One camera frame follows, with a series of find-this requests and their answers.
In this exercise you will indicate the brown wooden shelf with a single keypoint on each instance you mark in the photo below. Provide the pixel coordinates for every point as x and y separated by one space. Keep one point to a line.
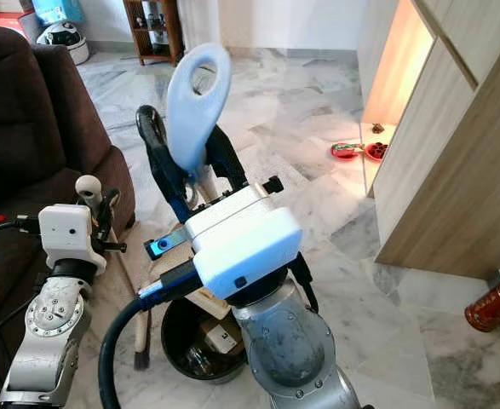
152 30

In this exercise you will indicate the blue box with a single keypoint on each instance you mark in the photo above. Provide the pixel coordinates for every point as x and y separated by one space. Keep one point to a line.
58 10

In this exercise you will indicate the small brass ornament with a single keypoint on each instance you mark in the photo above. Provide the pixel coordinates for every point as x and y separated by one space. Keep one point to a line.
377 128

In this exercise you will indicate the red patterned can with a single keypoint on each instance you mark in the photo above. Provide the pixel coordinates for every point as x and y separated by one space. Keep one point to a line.
492 302

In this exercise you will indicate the dark brown sofa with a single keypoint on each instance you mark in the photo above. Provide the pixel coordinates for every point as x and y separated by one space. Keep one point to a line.
28 128

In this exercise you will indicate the black round waste bin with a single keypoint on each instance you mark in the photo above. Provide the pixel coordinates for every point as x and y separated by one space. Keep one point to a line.
190 354

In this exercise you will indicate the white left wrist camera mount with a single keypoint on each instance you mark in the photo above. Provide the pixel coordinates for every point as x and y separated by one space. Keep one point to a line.
71 234

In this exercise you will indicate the white round helmet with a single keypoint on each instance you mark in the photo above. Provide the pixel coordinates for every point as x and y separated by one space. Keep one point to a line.
64 41

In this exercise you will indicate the light wood cabinet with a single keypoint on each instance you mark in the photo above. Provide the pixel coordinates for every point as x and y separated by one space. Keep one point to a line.
454 153

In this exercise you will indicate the red flat box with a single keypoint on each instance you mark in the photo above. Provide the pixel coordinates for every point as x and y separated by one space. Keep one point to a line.
15 23

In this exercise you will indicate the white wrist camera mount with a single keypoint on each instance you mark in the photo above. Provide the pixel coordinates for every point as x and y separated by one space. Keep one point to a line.
245 247
71 234

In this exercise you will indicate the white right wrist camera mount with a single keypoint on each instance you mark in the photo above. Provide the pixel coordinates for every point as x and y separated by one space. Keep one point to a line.
245 247

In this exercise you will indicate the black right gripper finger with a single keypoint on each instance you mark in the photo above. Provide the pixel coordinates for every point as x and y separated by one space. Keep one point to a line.
160 162
228 166

